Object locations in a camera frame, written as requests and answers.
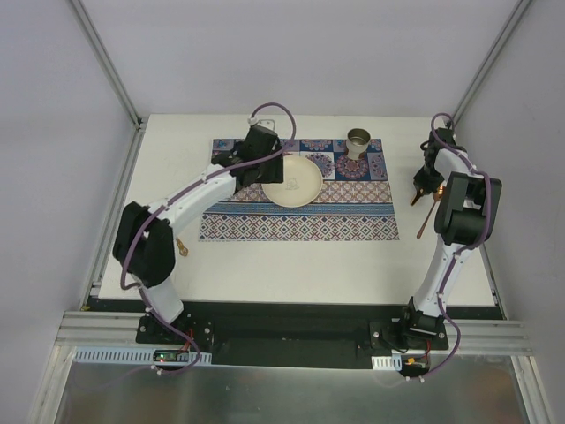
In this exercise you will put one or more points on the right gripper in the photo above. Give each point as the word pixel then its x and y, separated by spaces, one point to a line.
pixel 422 180

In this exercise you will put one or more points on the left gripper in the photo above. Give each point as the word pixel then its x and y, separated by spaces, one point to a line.
pixel 268 172

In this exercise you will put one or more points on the copper spoon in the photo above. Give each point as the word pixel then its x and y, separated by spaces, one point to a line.
pixel 436 201

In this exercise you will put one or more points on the gold knife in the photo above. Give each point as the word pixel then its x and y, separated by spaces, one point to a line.
pixel 416 197

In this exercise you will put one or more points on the cream plate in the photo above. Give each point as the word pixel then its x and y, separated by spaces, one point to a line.
pixel 302 183

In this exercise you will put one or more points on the patterned cloth placemat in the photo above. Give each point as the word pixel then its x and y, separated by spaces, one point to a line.
pixel 355 202

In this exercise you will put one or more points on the metal cup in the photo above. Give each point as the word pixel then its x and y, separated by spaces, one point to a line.
pixel 357 143

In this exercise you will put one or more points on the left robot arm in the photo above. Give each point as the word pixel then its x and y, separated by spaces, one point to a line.
pixel 145 244

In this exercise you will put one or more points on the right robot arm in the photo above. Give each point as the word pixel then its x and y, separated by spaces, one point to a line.
pixel 463 221

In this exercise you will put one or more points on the gold fork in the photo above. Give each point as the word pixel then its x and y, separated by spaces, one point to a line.
pixel 182 249

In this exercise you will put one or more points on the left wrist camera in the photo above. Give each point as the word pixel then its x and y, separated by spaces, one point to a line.
pixel 263 122

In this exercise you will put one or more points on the left aluminium frame post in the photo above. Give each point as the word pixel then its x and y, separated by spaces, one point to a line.
pixel 104 60

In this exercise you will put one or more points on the aluminium frame post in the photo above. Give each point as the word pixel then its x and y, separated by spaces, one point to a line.
pixel 501 40
pixel 104 60

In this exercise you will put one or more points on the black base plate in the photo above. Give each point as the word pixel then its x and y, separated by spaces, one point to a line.
pixel 291 335

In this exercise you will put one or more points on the right aluminium frame post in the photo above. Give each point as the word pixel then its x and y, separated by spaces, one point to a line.
pixel 501 40

